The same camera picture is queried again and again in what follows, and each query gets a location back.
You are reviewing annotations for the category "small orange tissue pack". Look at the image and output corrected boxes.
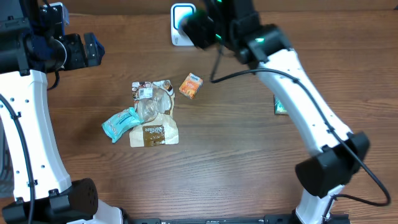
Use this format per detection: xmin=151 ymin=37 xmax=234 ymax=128
xmin=179 ymin=73 xmax=203 ymax=99

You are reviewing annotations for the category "teal wet wipes pack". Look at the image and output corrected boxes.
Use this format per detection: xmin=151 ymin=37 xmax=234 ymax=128
xmin=101 ymin=107 xmax=144 ymax=143

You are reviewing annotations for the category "beige brown snack bag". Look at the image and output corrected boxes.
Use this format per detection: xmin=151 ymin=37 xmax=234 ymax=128
xmin=129 ymin=80 xmax=179 ymax=147

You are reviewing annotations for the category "small teal tissue pack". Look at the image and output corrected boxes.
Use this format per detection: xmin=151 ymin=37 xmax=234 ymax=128
xmin=274 ymin=95 xmax=288 ymax=115

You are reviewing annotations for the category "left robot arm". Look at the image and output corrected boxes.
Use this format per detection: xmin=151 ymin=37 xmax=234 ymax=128
xmin=1 ymin=0 xmax=126 ymax=223

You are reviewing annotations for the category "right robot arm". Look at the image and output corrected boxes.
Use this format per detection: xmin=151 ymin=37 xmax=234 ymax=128
xmin=178 ymin=1 xmax=370 ymax=223

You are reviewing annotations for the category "cardboard backboard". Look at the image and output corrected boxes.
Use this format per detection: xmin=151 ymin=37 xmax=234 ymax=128
xmin=61 ymin=0 xmax=397 ymax=15

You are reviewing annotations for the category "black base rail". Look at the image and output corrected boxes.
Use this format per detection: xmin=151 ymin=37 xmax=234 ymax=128
xmin=131 ymin=215 xmax=300 ymax=224

